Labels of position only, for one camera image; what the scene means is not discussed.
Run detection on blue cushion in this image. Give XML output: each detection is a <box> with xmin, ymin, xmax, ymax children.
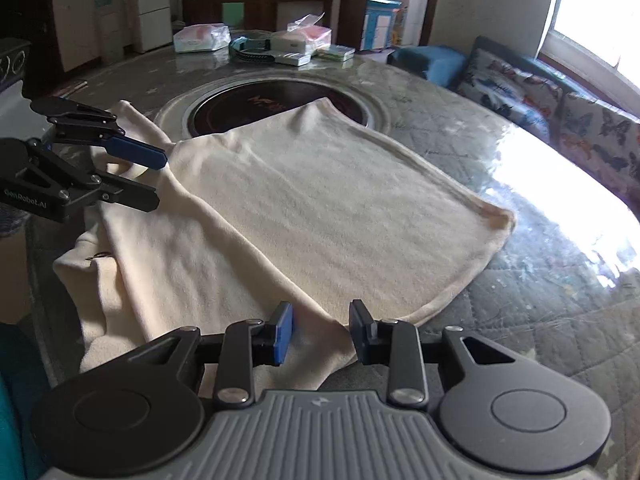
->
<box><xmin>387</xmin><ymin>45</ymin><xmax>468</xmax><ymax>91</ymax></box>

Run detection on blue printed carton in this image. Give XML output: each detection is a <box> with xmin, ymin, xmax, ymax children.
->
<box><xmin>360</xmin><ymin>0</ymin><xmax>404</xmax><ymax>52</ymax></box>

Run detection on white refrigerator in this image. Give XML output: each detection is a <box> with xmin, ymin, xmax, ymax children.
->
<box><xmin>131</xmin><ymin>0</ymin><xmax>174</xmax><ymax>54</ymax></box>

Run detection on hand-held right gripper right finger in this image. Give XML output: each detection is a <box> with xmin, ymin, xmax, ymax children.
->
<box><xmin>349</xmin><ymin>299</ymin><xmax>522</xmax><ymax>409</ymax></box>

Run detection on green flat box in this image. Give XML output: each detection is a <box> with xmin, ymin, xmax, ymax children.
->
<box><xmin>316</xmin><ymin>45</ymin><xmax>357</xmax><ymax>63</ymax></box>

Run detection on grey and white appliance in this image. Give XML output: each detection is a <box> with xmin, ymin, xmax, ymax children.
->
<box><xmin>0</xmin><ymin>37</ymin><xmax>51</xmax><ymax>146</ymax></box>

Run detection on teal fabric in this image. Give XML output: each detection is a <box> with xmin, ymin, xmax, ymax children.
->
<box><xmin>0</xmin><ymin>322</ymin><xmax>51</xmax><ymax>480</ymax></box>

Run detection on white water dispenser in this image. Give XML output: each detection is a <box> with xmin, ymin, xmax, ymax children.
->
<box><xmin>92</xmin><ymin>0</ymin><xmax>126</xmax><ymax>64</ymax></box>

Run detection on white cardboard box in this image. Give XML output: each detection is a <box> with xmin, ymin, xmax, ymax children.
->
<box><xmin>270</xmin><ymin>30</ymin><xmax>313</xmax><ymax>67</ymax></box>

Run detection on butterfly pattern sofa cushions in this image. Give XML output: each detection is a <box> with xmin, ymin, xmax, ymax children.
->
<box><xmin>455</xmin><ymin>35</ymin><xmax>640</xmax><ymax>201</ymax></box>

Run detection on plastic bag of white packets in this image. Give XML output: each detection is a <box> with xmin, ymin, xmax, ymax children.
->
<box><xmin>172</xmin><ymin>23</ymin><xmax>232</xmax><ymax>54</ymax></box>

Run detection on round black induction cooktop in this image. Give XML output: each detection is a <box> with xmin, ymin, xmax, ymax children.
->
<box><xmin>155</xmin><ymin>77</ymin><xmax>391</xmax><ymax>142</ymax></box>

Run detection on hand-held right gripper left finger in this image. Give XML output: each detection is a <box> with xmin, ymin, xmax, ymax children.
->
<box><xmin>122</xmin><ymin>301</ymin><xmax>295</xmax><ymax>409</ymax></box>

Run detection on window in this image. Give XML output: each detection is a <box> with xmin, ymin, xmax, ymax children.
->
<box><xmin>537</xmin><ymin>0</ymin><xmax>640</xmax><ymax>77</ymax></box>

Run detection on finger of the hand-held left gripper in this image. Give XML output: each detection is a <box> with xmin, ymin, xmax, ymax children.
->
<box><xmin>30</xmin><ymin>99</ymin><xmax>169</xmax><ymax>170</ymax></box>
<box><xmin>27</xmin><ymin>141</ymin><xmax>161</xmax><ymax>212</ymax></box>

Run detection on cream knit garment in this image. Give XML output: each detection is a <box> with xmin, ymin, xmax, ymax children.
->
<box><xmin>52</xmin><ymin>96</ymin><xmax>517</xmax><ymax>393</ymax></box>

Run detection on clear plastic bag pink contents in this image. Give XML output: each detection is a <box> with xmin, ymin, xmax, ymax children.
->
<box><xmin>286</xmin><ymin>12</ymin><xmax>333</xmax><ymax>56</ymax></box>

